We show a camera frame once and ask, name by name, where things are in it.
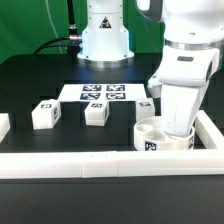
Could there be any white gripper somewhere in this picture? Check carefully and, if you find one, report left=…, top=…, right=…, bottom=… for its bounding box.
left=161, top=83, right=208, bottom=136

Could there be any white round stool seat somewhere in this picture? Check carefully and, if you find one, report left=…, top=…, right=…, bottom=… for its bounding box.
left=134, top=116, right=195, bottom=151

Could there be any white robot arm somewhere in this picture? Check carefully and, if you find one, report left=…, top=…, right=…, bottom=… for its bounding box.
left=136, top=0, right=224, bottom=137

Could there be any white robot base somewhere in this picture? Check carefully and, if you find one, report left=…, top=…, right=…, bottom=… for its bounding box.
left=77, top=0, right=134, bottom=68

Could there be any white marker sheet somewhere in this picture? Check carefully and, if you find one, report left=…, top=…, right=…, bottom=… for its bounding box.
left=59, top=83, right=146, bottom=102

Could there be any white right fence rail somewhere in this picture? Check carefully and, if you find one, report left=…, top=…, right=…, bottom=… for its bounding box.
left=195, top=110, right=224, bottom=149

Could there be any white fence rail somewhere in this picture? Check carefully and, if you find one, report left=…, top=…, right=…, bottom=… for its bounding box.
left=0, top=150, right=224, bottom=179
left=195, top=110, right=224, bottom=149
left=0, top=113, right=10, bottom=143

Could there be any white front fence rail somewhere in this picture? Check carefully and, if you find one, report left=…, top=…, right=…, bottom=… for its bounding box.
left=0, top=150, right=224, bottom=179

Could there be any black cable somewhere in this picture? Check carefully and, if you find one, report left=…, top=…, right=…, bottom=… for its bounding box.
left=33, top=0, right=83, bottom=55

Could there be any white left fence rail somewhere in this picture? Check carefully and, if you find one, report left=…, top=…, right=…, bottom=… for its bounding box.
left=0, top=113, right=10, bottom=143

